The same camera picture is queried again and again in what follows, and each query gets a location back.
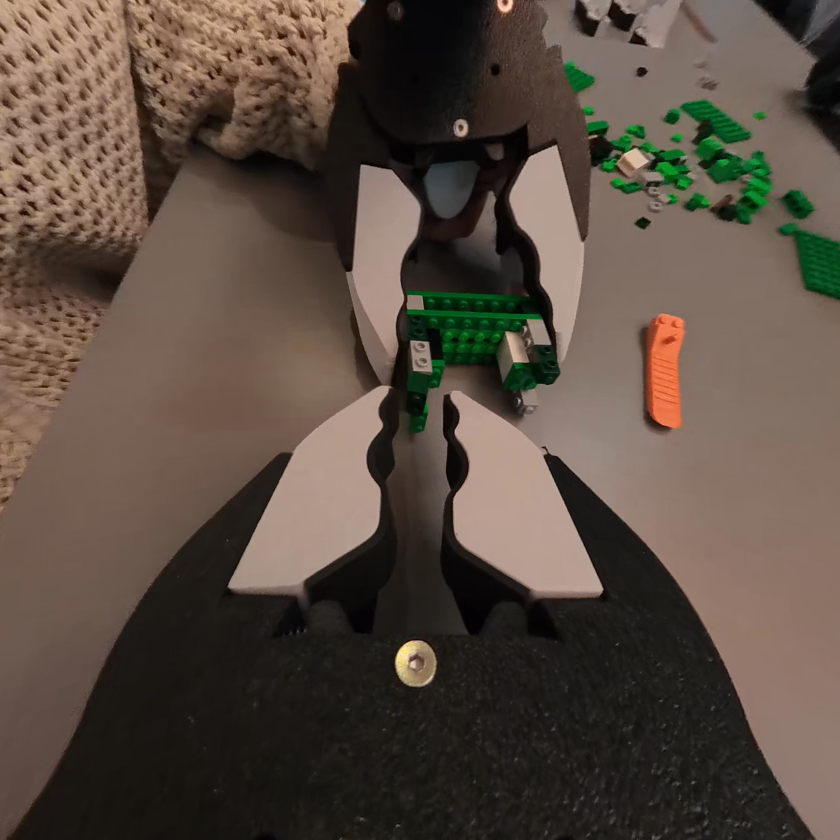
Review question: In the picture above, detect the green and grey lego build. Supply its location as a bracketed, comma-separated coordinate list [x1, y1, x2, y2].
[395, 290, 562, 434]

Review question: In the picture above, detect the person's knitted sweater torso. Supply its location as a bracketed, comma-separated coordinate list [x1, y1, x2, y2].
[0, 0, 155, 509]

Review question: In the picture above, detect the orange brick separator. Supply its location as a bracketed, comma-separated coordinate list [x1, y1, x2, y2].
[643, 314, 686, 431]

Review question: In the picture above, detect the person's left hand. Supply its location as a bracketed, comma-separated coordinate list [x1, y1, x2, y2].
[423, 196, 500, 245]

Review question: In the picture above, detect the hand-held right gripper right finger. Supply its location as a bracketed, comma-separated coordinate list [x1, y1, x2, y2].
[441, 390, 606, 606]

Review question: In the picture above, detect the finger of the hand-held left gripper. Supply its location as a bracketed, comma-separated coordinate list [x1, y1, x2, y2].
[346, 163, 424, 387]
[493, 146, 587, 365]

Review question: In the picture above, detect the black and white bag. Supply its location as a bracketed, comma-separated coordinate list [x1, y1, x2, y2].
[801, 26, 840, 116]

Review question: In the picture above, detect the pile of small lego pieces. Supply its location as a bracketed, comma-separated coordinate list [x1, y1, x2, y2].
[584, 98, 775, 231]

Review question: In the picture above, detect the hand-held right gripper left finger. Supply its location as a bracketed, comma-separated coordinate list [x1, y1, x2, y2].
[226, 386, 400, 608]

